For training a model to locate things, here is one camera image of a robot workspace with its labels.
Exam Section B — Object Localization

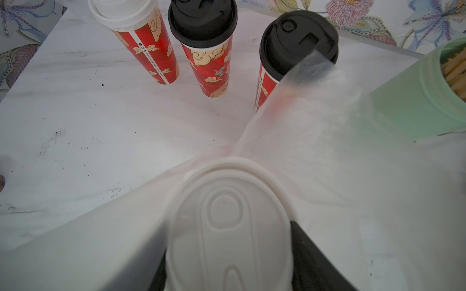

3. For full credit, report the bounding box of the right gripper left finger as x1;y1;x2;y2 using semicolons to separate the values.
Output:
148;252;167;291

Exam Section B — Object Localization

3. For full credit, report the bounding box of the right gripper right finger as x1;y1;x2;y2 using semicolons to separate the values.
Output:
291;221;356;291

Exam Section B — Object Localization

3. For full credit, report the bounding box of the red cup white lid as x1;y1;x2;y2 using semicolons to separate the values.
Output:
165;157;296;291
88;0;180;85

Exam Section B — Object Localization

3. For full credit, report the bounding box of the green straw holder cup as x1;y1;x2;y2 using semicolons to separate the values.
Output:
370;38;466;141

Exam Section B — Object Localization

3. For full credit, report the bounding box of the red cup black lid right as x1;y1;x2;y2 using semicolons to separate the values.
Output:
254;10;339;110

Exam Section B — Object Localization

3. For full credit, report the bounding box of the red cup black lid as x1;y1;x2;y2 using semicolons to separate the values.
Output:
167;0;238;99
254;10;339;110

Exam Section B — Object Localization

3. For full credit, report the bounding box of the red cup black lid left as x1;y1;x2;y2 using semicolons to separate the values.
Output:
167;0;238;99

